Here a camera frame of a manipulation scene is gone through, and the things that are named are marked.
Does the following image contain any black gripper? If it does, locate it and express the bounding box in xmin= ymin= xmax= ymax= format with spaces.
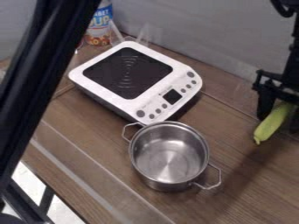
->
xmin=252 ymin=43 xmax=299 ymax=132

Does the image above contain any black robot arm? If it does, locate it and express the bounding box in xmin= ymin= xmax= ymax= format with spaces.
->
xmin=0 ymin=0 xmax=299 ymax=189

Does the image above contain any white and black stove top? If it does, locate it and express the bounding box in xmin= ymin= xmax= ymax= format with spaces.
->
xmin=70 ymin=41 xmax=204 ymax=124

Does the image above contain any stainless steel pot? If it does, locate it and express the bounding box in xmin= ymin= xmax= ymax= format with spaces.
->
xmin=122 ymin=121 xmax=222 ymax=192

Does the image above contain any clear acrylic barrier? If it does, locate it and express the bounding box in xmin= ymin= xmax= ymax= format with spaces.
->
xmin=31 ymin=121 xmax=174 ymax=224

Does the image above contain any alphabet soup can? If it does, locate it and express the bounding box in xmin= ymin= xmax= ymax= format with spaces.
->
xmin=85 ymin=0 xmax=114 ymax=46

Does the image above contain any black metal table frame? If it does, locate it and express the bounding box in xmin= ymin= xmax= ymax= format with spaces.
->
xmin=0 ymin=180 xmax=57 ymax=224

